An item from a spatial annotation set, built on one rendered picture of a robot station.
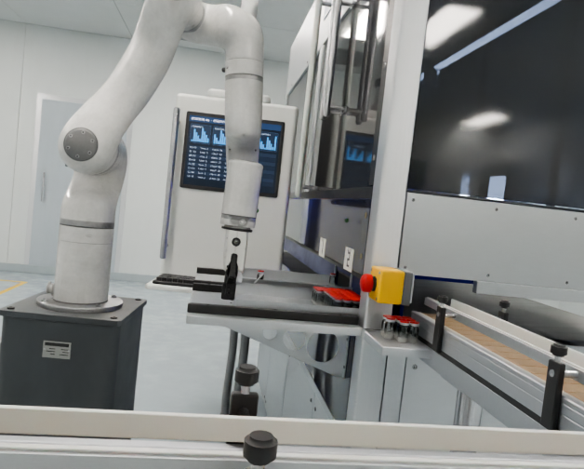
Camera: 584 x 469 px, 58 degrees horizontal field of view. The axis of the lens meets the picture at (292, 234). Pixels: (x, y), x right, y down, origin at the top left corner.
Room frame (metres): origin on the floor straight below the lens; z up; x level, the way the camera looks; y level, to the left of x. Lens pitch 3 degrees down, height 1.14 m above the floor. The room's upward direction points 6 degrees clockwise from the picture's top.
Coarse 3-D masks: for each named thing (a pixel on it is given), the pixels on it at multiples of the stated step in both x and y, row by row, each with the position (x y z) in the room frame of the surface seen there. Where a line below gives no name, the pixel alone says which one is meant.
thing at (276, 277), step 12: (240, 276) 1.63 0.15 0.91; (252, 276) 1.80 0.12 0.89; (264, 276) 1.81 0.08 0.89; (276, 276) 1.81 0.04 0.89; (288, 276) 1.82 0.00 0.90; (300, 276) 1.83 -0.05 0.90; (312, 276) 1.83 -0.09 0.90; (324, 276) 1.84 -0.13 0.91; (336, 288) 1.59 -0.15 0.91; (348, 288) 1.59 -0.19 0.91
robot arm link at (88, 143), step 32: (160, 0) 1.13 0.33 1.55; (192, 0) 1.15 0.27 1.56; (160, 32) 1.17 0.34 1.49; (128, 64) 1.18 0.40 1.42; (160, 64) 1.20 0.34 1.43; (96, 96) 1.17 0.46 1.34; (128, 96) 1.18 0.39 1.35; (64, 128) 1.12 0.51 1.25; (96, 128) 1.13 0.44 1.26; (64, 160) 1.13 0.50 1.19; (96, 160) 1.13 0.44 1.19
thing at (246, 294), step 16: (240, 288) 1.45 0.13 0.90; (256, 288) 1.46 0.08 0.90; (272, 288) 1.47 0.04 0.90; (288, 288) 1.48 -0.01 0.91; (304, 288) 1.49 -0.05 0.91; (240, 304) 1.20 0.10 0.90; (256, 304) 1.21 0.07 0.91; (272, 304) 1.21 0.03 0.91; (288, 304) 1.22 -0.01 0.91; (304, 304) 1.23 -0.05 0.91
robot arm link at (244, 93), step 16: (240, 80) 1.21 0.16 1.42; (256, 80) 1.22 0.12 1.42; (240, 96) 1.21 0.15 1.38; (256, 96) 1.22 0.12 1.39; (240, 112) 1.21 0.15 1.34; (256, 112) 1.23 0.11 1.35; (240, 128) 1.21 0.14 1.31; (256, 128) 1.23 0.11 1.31; (240, 144) 1.27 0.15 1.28; (256, 144) 1.29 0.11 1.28; (256, 160) 1.33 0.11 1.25
